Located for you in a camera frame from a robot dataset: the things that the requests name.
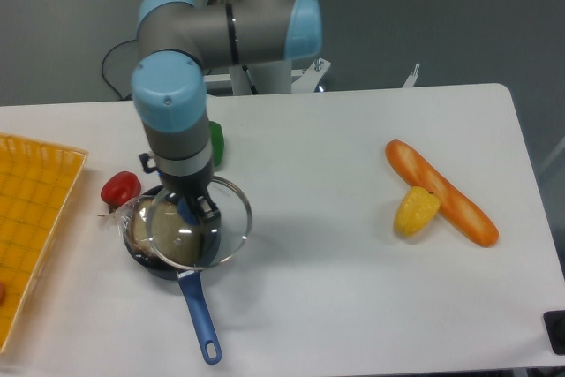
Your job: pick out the green bell pepper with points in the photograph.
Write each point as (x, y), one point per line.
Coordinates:
(218, 142)

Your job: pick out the dark pot blue handle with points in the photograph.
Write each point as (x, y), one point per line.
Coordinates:
(191, 287)

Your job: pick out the yellow woven basket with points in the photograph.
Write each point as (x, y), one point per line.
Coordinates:
(37, 180)

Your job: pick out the bagged bread slice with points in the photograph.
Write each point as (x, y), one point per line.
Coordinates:
(141, 227)

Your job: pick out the orange baguette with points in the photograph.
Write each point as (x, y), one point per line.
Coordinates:
(455, 207)

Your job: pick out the black device at table edge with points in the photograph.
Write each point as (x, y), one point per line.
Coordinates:
(555, 327)

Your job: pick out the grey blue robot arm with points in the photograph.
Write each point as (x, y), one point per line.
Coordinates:
(178, 41)

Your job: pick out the red bell pepper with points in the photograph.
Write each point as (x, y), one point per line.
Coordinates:
(119, 189)

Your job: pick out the yellow bell pepper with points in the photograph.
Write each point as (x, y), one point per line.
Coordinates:
(417, 208)

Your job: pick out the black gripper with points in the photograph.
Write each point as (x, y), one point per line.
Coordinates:
(191, 186)

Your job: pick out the glass pot lid blue knob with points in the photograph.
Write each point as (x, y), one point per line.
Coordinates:
(226, 236)

